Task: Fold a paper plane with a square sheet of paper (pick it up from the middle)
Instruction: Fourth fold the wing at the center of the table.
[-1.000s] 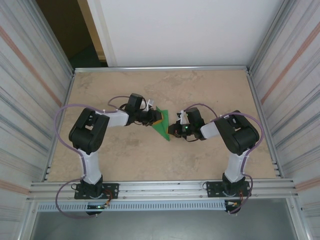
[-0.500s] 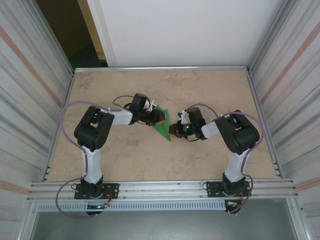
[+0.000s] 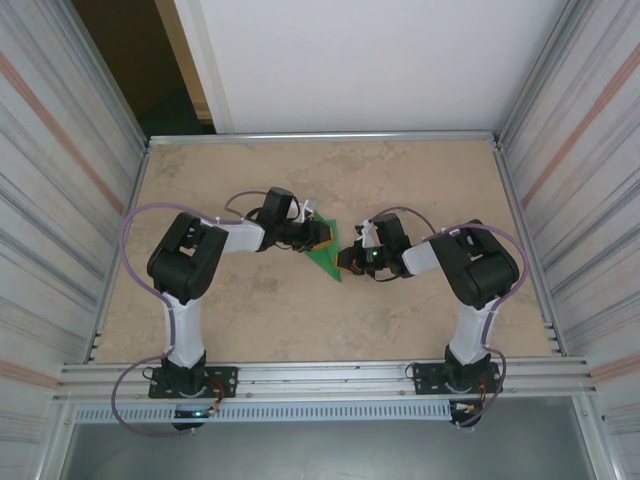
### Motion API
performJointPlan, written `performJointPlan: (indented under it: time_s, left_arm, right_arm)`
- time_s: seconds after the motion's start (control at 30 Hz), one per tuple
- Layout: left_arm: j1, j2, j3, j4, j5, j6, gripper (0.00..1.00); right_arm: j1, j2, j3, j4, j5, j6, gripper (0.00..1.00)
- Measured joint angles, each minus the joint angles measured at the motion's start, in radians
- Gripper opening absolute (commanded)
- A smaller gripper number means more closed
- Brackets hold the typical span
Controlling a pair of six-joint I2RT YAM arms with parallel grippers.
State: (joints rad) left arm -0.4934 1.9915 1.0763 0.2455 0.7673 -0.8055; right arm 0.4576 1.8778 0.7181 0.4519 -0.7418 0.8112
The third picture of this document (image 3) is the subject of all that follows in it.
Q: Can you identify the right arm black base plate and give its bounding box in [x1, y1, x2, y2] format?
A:
[410, 360, 501, 396]

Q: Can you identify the grey metal sheet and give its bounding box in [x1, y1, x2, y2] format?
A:
[47, 397, 609, 480]

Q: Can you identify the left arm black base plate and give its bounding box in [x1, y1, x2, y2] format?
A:
[148, 366, 239, 400]

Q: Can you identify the aluminium table edge rail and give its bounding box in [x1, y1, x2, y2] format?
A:
[147, 130, 501, 147]

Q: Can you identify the grey slotted cable duct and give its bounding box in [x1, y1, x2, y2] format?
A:
[73, 401, 454, 423]

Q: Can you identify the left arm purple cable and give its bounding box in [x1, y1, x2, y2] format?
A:
[110, 189, 271, 440]

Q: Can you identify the aluminium table side rail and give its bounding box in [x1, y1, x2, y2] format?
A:
[89, 142, 151, 361]
[492, 139, 566, 356]

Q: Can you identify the white door frame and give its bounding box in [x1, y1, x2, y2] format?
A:
[153, 0, 235, 135]

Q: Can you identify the wide aluminium mounting rail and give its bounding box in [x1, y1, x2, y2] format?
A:
[52, 355, 599, 404]

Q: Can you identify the green paper sheet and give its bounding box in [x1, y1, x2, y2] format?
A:
[299, 209, 346, 284]

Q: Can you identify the aluminium frame post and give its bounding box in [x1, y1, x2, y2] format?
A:
[29, 0, 151, 151]
[497, 0, 601, 146]

